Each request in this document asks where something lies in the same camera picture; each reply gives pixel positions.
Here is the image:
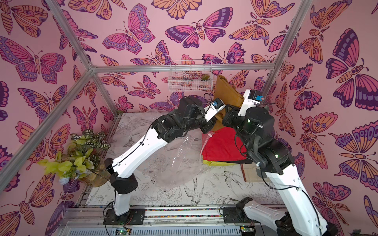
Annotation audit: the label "brown garment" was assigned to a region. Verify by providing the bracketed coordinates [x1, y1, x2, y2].
[212, 75, 244, 132]

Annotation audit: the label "aluminium mounting rail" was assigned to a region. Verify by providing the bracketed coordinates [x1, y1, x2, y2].
[56, 206, 278, 236]

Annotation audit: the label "clear plastic vacuum bag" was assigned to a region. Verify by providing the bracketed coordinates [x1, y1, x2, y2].
[125, 111, 203, 190]

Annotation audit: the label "white wire wall basket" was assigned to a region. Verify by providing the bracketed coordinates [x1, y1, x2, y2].
[166, 59, 214, 92]

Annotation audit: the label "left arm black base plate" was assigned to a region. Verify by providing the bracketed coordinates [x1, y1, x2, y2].
[103, 208, 146, 226]

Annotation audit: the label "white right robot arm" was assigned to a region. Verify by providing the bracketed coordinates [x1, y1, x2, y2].
[222, 105, 338, 236]

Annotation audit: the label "dark grey garment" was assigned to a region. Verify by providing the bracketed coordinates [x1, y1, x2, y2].
[223, 157, 253, 164]

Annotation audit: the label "red garment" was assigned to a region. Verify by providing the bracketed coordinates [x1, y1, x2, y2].
[200, 127, 246, 162]

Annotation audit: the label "aluminium frame bars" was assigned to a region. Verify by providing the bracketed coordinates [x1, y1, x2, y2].
[1, 1, 313, 190]

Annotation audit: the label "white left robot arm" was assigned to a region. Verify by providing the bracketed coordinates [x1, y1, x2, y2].
[105, 96, 225, 217]

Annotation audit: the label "beige work glove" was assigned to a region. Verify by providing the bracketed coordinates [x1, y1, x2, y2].
[241, 163, 263, 183]

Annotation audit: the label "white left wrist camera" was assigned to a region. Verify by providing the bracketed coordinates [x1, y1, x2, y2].
[204, 98, 226, 122]

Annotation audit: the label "small green succulent plant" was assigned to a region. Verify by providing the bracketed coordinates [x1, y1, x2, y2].
[200, 74, 211, 80]

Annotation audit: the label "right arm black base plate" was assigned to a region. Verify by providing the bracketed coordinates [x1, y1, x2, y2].
[220, 207, 252, 224]

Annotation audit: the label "yellow garment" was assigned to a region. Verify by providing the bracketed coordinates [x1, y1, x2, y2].
[203, 160, 237, 167]

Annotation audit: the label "green leafy potted plant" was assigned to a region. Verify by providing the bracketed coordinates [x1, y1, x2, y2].
[38, 129, 111, 187]

